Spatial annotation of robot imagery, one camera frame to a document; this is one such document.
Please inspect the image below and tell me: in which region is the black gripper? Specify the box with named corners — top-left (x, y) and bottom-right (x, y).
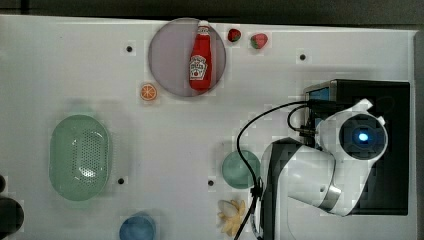
top-left (300, 99), bottom-right (337, 147)

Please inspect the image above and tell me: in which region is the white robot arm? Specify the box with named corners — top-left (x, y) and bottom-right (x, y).
top-left (259, 99), bottom-right (388, 240)

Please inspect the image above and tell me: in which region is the pink strawberry toy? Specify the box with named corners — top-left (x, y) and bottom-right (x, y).
top-left (250, 33), bottom-right (268, 50)

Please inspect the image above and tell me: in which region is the dark red strawberry toy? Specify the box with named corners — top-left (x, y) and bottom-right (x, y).
top-left (227, 28), bottom-right (241, 43)

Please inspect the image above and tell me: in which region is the red ketchup bottle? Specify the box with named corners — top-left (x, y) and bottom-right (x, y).
top-left (189, 21), bottom-right (212, 91)

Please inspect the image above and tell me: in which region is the peeled banana toy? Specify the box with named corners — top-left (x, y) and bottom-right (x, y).
top-left (218, 200), bottom-right (246, 237)

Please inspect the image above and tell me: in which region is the grey round plate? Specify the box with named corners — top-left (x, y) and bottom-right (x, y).
top-left (148, 18), bottom-right (226, 97)

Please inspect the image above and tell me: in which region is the orange slice toy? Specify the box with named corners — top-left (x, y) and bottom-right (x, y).
top-left (140, 83), bottom-right (158, 101)

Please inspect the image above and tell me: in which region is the blue cup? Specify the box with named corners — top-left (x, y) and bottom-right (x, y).
top-left (119, 212), bottom-right (156, 240)

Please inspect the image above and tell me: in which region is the green oval colander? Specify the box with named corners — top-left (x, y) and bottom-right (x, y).
top-left (49, 115), bottom-right (111, 201)

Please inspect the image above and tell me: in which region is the black cylinder upper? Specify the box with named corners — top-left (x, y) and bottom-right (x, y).
top-left (0, 175), bottom-right (6, 193)

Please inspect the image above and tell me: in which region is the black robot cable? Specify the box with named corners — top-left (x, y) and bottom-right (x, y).
top-left (233, 100), bottom-right (318, 240)

